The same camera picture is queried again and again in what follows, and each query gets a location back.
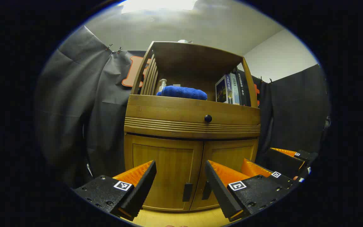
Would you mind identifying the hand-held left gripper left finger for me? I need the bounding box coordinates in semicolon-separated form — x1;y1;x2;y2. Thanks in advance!
74;160;157;221

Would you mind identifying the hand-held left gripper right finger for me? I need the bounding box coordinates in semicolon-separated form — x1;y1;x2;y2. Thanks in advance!
205;160;291;222

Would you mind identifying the black door handle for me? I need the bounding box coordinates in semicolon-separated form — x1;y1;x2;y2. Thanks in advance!
201;180;212;201
182;183;193;202

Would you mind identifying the wooden double-door shoe cabinet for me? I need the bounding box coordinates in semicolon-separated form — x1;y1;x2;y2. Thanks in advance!
123;40;262;212

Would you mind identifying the wooden cabinet drawer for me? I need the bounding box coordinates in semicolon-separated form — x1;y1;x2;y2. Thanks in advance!
124;94;261;139

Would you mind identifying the black spine book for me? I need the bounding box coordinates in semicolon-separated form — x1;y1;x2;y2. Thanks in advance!
235;70;251;107

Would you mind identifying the pale spine book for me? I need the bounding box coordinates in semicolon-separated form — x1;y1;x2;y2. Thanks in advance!
229;73;240;105

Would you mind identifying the blue folded towel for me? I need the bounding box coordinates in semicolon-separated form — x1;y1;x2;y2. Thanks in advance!
156;85;208;101

